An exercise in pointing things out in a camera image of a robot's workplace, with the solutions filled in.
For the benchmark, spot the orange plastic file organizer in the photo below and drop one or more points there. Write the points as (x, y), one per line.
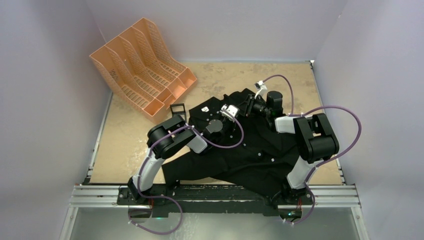
(138, 67)

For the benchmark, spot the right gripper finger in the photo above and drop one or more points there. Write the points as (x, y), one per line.
(250, 101)
(244, 109)

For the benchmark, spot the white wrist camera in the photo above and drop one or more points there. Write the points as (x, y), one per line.
(229, 111)
(261, 89)

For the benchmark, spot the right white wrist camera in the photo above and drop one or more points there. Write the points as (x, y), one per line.
(261, 89)

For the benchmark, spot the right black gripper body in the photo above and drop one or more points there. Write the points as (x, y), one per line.
(262, 109)

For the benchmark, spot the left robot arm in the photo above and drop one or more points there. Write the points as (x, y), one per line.
(164, 141)

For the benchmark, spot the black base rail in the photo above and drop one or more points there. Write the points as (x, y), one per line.
(213, 199)

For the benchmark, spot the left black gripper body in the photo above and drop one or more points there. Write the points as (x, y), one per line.
(216, 138)

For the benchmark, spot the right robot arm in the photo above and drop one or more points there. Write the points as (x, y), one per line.
(314, 136)

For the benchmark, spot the aluminium frame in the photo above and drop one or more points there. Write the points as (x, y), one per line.
(105, 196)

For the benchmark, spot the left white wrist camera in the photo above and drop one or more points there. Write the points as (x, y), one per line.
(229, 111)

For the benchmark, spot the black button shirt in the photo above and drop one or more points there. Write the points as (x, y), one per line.
(259, 163)

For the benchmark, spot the small black rectangular frame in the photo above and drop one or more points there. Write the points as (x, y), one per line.
(178, 109)

